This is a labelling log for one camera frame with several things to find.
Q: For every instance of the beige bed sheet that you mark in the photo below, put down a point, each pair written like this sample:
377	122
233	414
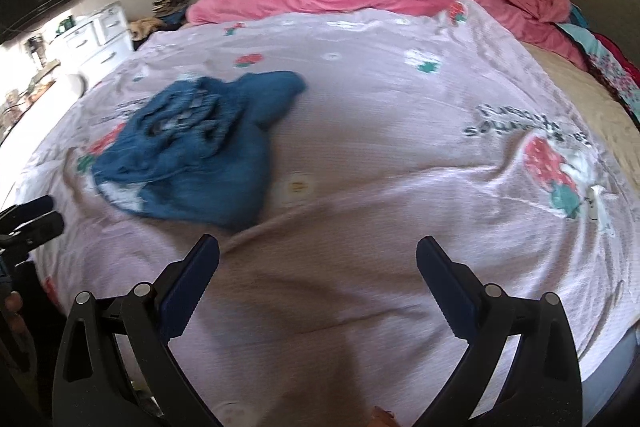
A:
598	109

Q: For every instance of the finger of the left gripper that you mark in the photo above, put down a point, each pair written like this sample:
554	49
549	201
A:
18	215
34	233

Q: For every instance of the person right hand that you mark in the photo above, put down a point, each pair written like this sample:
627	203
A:
382	418

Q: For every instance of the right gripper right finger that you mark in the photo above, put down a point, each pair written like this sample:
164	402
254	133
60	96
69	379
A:
543	386

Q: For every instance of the floral teal red pillow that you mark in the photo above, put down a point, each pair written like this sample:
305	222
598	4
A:
606	62

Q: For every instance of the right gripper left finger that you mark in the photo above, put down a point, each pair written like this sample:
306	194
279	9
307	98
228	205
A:
91	385

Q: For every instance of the blue denim pants lace hem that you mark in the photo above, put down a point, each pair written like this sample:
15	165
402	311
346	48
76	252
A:
199	150

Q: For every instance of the folded clothes stack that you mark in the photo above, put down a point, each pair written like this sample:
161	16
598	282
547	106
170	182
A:
167	15

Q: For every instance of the pink strawberry print quilt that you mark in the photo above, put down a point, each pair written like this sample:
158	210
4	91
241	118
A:
408	127

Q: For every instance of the person left hand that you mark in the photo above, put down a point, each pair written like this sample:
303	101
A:
13	305

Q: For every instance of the white drawer dresser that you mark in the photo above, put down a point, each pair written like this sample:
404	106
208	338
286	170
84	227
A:
95	46

